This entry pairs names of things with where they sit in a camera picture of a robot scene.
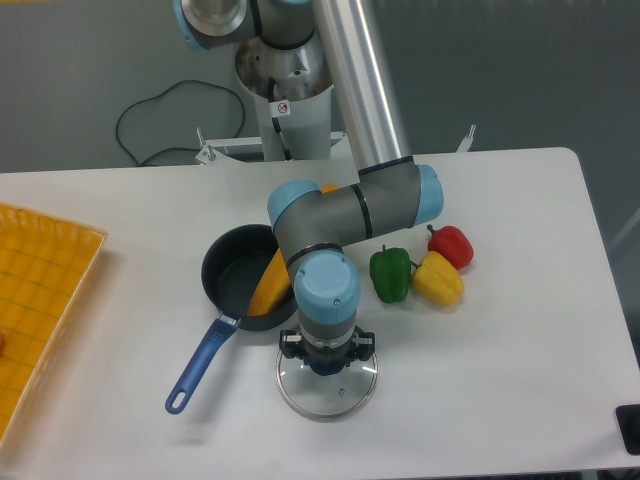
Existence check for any red toy bell pepper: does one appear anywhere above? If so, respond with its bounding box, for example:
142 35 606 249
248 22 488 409
427 224 474 270

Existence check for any yellow toy bell pepper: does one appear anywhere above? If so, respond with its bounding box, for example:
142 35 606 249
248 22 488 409
411 252 465 307

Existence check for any dark pot with blue handle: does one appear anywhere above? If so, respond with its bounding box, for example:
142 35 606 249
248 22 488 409
165 224 297 415

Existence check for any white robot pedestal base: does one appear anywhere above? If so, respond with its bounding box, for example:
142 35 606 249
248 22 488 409
194 27 477 165

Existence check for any green toy bell pepper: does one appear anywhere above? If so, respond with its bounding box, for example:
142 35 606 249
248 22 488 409
369 245 412 304

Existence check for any yellow wicker tray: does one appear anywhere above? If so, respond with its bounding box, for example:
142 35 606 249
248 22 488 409
1 203 108 440

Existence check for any black cable on floor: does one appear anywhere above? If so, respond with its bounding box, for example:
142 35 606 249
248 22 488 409
115 79 246 167

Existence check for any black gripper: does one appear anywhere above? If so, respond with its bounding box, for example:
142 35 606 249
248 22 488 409
279 329 376 373

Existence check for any glass pot lid blue knob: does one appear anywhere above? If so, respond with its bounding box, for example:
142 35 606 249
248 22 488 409
275 351 379 422

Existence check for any black device at table edge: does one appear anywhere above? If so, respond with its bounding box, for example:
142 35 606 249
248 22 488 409
615 404 640 456

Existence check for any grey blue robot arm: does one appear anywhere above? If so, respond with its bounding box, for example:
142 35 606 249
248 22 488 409
174 1 444 375

